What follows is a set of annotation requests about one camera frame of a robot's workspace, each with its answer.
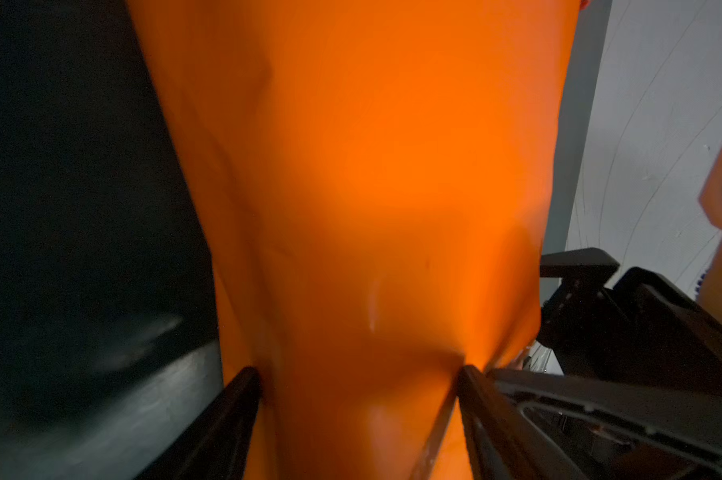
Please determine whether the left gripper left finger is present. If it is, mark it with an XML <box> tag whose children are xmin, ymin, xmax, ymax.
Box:
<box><xmin>137</xmin><ymin>366</ymin><xmax>261</xmax><ymax>480</ymax></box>

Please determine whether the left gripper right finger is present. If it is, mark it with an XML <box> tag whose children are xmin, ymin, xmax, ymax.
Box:
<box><xmin>455</xmin><ymin>365</ymin><xmax>586</xmax><ymax>479</ymax></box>

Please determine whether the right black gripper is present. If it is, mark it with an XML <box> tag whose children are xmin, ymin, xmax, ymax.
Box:
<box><xmin>487</xmin><ymin>248</ymin><xmax>722</xmax><ymax>479</ymax></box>

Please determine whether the orange wrapping paper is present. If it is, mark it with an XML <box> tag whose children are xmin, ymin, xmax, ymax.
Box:
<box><xmin>128</xmin><ymin>1</ymin><xmax>582</xmax><ymax>479</ymax></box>

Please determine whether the green table mat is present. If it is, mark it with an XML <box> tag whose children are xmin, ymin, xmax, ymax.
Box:
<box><xmin>0</xmin><ymin>1</ymin><xmax>222</xmax><ymax>479</ymax></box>

